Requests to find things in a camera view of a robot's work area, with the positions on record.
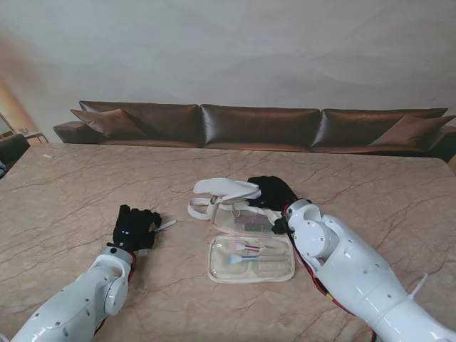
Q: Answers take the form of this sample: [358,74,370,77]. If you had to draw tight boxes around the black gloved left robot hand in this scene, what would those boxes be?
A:
[112,204,162,253]

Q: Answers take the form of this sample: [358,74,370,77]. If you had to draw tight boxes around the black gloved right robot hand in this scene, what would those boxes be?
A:
[247,175,299,212]

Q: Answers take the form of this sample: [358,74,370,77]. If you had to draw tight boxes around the small white handled brush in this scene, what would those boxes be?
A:
[153,220,177,233]

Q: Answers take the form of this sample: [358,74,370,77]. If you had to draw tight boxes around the pink bristle white handled brush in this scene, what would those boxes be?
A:
[233,241,266,252]

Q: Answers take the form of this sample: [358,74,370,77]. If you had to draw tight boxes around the blue handled makeup brush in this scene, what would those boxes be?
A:
[227,252,291,265]

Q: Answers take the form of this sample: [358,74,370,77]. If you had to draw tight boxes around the cream white cosmetics bag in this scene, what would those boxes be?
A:
[187,178,296,284]

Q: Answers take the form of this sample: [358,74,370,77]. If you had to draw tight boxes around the brown leather sofa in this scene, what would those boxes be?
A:
[53,100,456,163]

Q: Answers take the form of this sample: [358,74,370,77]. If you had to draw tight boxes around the brown sofa cushion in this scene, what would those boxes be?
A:
[70,108,147,140]
[368,113,456,147]

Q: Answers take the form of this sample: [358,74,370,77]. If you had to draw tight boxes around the small wooden side table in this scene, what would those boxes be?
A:
[21,130,49,145]

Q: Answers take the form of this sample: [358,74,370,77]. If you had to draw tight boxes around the dark armchair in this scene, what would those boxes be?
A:
[0,134,31,163]

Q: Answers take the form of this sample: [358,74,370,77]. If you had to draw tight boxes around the red black right arm cable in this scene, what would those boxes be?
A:
[302,256,377,342]

